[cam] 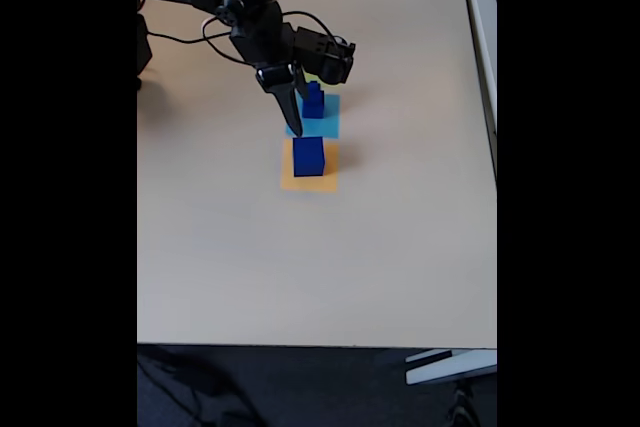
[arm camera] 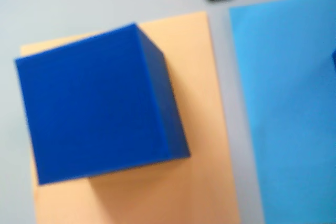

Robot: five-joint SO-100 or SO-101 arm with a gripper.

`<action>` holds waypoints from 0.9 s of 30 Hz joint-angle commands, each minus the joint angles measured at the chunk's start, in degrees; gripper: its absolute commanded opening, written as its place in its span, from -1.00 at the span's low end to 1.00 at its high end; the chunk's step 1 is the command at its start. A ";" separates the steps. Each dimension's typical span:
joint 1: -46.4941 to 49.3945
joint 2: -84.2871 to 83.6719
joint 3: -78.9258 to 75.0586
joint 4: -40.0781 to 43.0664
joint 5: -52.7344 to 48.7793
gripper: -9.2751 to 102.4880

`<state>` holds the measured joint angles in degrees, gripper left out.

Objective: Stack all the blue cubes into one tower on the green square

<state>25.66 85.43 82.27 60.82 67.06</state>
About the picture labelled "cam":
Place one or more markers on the white side desk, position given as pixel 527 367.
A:
pixel 482 47

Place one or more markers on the black camera box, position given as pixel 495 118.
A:
pixel 325 57

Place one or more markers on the medium blue cube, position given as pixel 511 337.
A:
pixel 314 108

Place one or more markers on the white table leg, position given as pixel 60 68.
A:
pixel 450 369

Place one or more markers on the small blue cube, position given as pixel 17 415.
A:
pixel 315 86

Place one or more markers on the light blue paper square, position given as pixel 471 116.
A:
pixel 327 124

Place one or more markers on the orange paper square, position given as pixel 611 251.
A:
pixel 310 184

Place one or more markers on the large blue cube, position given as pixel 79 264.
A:
pixel 309 159

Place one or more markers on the green paper square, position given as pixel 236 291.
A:
pixel 314 78

